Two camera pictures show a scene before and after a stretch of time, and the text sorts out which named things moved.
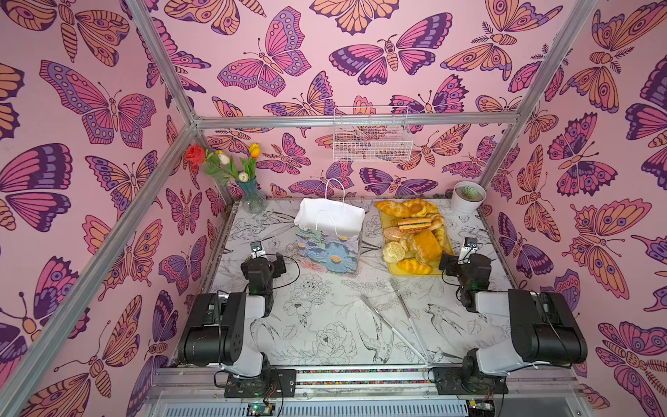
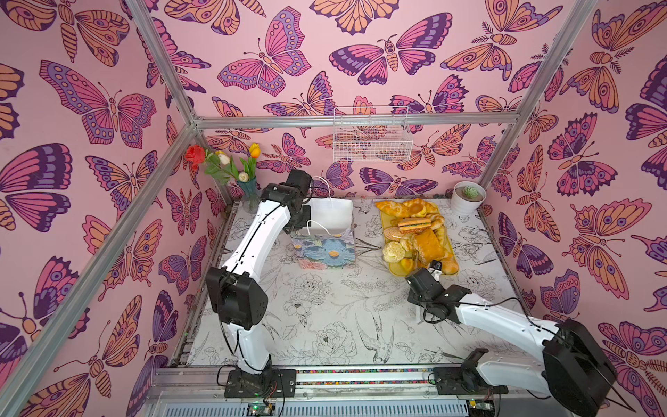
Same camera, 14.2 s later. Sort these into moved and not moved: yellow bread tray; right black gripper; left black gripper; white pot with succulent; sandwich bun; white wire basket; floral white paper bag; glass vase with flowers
Moved: floral white paper bag; right black gripper; left black gripper
Not moved: white pot with succulent; white wire basket; glass vase with flowers; sandwich bun; yellow bread tray
